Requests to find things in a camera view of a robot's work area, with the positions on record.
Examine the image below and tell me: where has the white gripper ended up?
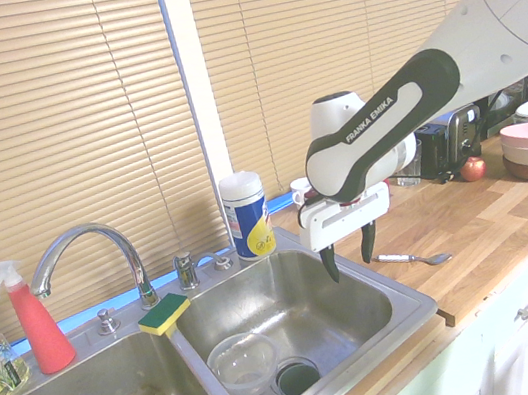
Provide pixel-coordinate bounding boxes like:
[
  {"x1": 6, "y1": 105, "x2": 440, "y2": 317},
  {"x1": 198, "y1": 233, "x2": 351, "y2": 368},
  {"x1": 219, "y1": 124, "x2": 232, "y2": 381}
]
[{"x1": 292, "y1": 180, "x2": 404, "y2": 288}]

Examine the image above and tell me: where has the metal spoon with white handle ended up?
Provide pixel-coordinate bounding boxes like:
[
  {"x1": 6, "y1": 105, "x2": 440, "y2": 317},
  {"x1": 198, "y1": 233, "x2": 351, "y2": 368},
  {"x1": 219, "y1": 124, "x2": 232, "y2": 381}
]
[{"x1": 370, "y1": 241, "x2": 454, "y2": 276}]

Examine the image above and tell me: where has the stainless steel double sink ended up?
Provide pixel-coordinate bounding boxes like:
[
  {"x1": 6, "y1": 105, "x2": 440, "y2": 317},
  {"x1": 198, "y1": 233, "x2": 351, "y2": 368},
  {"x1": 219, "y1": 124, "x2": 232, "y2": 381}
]
[{"x1": 0, "y1": 201, "x2": 453, "y2": 395}]

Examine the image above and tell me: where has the white mug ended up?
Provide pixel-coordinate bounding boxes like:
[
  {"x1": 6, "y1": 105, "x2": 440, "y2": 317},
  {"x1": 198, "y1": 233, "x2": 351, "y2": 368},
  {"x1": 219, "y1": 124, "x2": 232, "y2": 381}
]
[{"x1": 289, "y1": 175, "x2": 317, "y2": 209}]

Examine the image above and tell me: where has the clear drinking glass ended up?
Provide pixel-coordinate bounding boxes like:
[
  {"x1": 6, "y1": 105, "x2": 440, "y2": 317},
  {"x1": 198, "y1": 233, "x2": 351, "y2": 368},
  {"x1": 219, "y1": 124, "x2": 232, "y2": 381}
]
[{"x1": 389, "y1": 138, "x2": 430, "y2": 190}]

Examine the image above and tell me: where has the Lysol wipes canister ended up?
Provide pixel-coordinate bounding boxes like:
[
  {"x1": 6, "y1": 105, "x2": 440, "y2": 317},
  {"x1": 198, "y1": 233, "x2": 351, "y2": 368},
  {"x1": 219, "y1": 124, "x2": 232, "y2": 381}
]
[{"x1": 217, "y1": 167, "x2": 280, "y2": 265}]

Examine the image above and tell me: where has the dark green cup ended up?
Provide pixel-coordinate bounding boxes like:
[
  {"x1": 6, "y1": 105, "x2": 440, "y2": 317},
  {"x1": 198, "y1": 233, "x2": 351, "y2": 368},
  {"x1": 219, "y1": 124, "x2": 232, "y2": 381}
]
[{"x1": 270, "y1": 353, "x2": 324, "y2": 395}]

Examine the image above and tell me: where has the red apple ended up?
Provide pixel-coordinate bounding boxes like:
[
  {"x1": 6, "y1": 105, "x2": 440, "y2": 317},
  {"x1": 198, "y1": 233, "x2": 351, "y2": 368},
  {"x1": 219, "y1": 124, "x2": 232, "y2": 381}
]
[{"x1": 457, "y1": 154, "x2": 489, "y2": 185}]

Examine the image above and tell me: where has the clear plastic bowl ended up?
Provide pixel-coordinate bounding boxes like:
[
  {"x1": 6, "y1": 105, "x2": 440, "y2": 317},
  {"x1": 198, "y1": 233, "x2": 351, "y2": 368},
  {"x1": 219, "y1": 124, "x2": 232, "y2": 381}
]
[{"x1": 203, "y1": 327, "x2": 286, "y2": 395}]

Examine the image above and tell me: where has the kitchen base cabinet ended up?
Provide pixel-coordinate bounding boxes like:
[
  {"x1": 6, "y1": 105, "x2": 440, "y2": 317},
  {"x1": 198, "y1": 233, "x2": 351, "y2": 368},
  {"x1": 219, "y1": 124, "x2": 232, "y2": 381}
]
[{"x1": 302, "y1": 213, "x2": 528, "y2": 395}]

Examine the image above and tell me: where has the black and chrome toaster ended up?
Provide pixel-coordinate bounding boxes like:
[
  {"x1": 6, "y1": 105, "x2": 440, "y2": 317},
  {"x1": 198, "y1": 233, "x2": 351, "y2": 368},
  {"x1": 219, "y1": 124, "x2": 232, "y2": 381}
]
[{"x1": 409, "y1": 102, "x2": 493, "y2": 182}]

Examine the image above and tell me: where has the yellow and green sponge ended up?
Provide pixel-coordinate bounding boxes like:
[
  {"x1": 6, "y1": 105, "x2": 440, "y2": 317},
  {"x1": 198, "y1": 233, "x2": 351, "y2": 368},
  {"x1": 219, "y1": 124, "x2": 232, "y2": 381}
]
[{"x1": 133, "y1": 289, "x2": 196, "y2": 340}]

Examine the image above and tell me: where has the black dish rack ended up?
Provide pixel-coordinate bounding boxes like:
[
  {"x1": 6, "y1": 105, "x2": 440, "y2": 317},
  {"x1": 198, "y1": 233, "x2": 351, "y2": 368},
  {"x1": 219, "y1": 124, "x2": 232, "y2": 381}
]
[{"x1": 475, "y1": 71, "x2": 528, "y2": 141}]

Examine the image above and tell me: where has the blue tape on sill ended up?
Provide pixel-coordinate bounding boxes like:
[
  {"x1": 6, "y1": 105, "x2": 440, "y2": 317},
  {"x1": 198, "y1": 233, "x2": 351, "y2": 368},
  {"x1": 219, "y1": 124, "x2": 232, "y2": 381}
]
[{"x1": 0, "y1": 191, "x2": 313, "y2": 352}]

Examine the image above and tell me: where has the chrome gooseneck faucet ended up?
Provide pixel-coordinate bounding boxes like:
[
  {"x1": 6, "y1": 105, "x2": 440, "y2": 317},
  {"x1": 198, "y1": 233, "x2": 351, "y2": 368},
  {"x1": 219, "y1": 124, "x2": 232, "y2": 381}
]
[{"x1": 21, "y1": 213, "x2": 163, "y2": 331}]

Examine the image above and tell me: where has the red spray bottle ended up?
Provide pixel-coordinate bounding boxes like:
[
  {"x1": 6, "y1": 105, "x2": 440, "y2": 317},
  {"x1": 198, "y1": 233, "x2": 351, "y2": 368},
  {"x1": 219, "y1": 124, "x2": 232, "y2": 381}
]
[{"x1": 0, "y1": 251, "x2": 80, "y2": 384}]

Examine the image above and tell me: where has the wide beige window blind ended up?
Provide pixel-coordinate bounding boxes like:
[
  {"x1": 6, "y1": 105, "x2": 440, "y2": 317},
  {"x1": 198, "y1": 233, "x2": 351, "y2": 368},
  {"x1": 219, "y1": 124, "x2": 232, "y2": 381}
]
[{"x1": 0, "y1": 0, "x2": 241, "y2": 344}]

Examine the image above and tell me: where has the chrome faucet handle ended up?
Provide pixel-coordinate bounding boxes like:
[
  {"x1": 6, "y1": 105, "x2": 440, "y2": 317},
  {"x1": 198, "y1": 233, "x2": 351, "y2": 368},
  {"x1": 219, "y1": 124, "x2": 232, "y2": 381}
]
[{"x1": 171, "y1": 248, "x2": 204, "y2": 293}]

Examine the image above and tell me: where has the white window post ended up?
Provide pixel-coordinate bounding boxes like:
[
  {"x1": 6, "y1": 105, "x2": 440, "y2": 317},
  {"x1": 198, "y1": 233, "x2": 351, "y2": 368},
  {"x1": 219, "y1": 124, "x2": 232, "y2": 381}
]
[{"x1": 154, "y1": 0, "x2": 249, "y2": 255}]

